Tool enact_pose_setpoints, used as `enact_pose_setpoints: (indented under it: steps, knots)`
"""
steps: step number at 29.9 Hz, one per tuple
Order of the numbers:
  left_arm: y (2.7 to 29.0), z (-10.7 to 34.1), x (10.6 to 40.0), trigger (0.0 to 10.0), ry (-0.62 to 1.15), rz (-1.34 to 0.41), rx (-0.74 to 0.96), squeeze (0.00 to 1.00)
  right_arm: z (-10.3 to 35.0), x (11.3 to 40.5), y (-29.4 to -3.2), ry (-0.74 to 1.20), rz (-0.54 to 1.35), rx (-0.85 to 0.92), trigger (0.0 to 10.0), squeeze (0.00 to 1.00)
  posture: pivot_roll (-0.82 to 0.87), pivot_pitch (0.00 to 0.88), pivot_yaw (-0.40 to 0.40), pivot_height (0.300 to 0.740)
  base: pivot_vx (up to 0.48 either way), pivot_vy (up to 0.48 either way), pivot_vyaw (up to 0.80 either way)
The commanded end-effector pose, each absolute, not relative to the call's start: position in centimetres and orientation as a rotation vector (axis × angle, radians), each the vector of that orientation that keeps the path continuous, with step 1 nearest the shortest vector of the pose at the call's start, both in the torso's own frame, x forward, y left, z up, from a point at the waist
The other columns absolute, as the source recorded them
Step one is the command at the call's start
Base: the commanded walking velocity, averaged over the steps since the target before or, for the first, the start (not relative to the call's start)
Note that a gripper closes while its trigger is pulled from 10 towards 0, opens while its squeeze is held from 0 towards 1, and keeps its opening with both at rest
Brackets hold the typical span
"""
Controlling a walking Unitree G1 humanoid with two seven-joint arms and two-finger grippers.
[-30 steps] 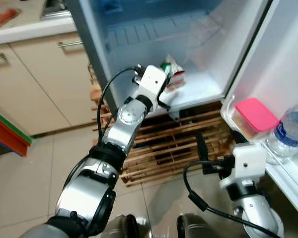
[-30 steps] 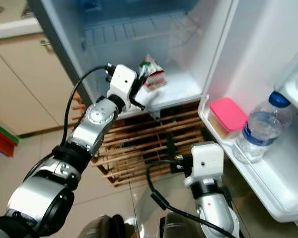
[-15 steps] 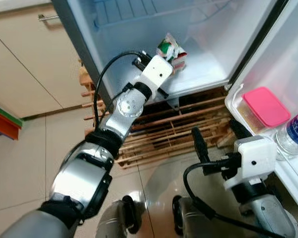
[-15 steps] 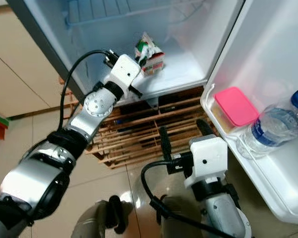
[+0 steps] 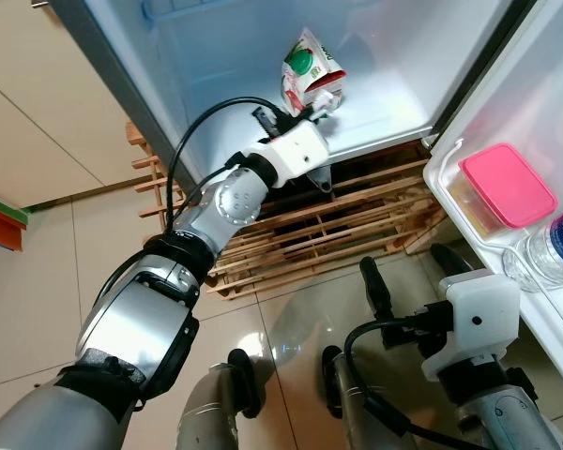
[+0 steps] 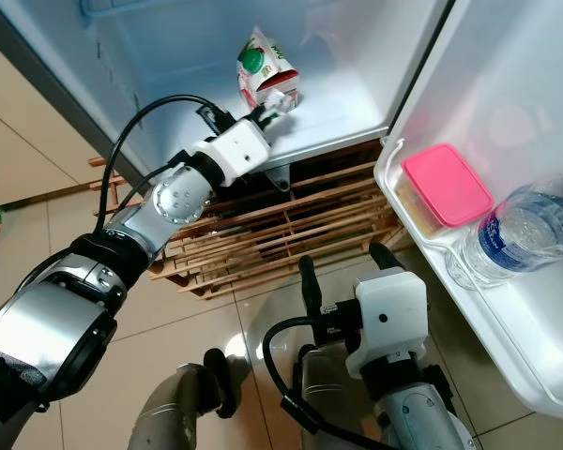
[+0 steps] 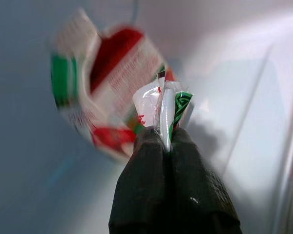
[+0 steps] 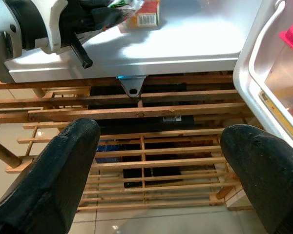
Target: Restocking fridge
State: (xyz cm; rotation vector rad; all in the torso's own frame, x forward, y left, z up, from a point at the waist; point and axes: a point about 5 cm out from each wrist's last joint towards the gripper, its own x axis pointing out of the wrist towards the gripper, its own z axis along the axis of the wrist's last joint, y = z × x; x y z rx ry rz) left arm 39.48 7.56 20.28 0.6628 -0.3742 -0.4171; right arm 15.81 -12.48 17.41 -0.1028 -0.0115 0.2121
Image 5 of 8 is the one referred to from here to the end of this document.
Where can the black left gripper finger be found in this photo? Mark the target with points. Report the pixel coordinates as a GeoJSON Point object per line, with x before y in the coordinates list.
{"type": "Point", "coordinates": [316, 112]}

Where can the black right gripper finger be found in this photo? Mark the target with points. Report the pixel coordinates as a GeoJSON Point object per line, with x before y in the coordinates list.
{"type": "Point", "coordinates": [375, 286]}
{"type": "Point", "coordinates": [450, 261]}

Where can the white green drink carton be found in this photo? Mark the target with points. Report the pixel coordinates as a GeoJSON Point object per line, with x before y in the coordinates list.
{"type": "Point", "coordinates": [310, 66]}

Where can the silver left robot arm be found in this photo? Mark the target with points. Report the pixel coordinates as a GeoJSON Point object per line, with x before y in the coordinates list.
{"type": "Point", "coordinates": [141, 319]}

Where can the small dark grey fridge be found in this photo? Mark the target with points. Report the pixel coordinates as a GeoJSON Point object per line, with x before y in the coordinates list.
{"type": "Point", "coordinates": [403, 56]}

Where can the white fridge door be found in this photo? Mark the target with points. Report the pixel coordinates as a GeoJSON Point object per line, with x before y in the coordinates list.
{"type": "Point", "coordinates": [544, 94]}

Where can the wooden slatted pallet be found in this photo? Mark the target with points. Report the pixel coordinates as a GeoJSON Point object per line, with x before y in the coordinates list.
{"type": "Point", "coordinates": [375, 206]}

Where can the pink lidded food container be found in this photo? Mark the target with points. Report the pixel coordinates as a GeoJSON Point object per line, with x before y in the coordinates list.
{"type": "Point", "coordinates": [507, 183]}

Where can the clear plastic water bottle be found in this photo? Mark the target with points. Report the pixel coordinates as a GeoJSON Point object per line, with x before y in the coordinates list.
{"type": "Point", "coordinates": [549, 253]}

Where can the robot right leg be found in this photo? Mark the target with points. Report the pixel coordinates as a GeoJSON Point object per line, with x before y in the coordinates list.
{"type": "Point", "coordinates": [333, 384]}

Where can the robot leg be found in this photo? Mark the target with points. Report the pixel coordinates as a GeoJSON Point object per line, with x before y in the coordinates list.
{"type": "Point", "coordinates": [211, 403]}
{"type": "Point", "coordinates": [333, 384]}

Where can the robot left leg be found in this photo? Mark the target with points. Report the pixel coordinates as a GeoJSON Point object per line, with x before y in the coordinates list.
{"type": "Point", "coordinates": [211, 403]}

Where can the cream kitchen cabinet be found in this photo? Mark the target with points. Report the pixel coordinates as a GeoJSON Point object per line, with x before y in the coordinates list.
{"type": "Point", "coordinates": [56, 94]}

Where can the green cutting board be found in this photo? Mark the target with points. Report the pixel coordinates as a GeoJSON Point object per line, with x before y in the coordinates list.
{"type": "Point", "coordinates": [5, 208]}

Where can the orange cutting board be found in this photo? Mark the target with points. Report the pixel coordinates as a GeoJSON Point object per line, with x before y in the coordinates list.
{"type": "Point", "coordinates": [0, 234]}

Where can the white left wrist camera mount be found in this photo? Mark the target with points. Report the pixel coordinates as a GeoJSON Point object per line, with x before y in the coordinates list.
{"type": "Point", "coordinates": [296, 155]}

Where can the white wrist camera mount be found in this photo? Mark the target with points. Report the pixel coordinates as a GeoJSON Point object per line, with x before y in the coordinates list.
{"type": "Point", "coordinates": [474, 319]}
{"type": "Point", "coordinates": [296, 155]}

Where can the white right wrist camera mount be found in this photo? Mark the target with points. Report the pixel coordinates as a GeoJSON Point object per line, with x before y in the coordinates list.
{"type": "Point", "coordinates": [474, 319]}

